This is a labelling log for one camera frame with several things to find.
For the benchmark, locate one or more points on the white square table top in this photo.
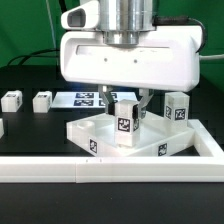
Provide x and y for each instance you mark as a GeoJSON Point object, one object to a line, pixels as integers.
{"type": "Point", "coordinates": [107, 136]}

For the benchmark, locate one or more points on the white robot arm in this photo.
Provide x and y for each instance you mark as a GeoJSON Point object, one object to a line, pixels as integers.
{"type": "Point", "coordinates": [125, 43]}

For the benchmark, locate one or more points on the white L-shaped obstacle fence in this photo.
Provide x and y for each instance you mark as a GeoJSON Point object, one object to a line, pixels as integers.
{"type": "Point", "coordinates": [207, 166]}

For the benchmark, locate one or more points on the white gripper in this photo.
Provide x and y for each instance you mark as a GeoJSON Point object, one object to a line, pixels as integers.
{"type": "Point", "coordinates": [122, 43]}

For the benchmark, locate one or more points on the marker plate with tags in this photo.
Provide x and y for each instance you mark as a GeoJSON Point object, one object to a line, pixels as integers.
{"type": "Point", "coordinates": [87, 99]}

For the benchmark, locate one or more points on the white block at left edge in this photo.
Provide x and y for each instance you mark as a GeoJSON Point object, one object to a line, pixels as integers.
{"type": "Point", "coordinates": [1, 128]}

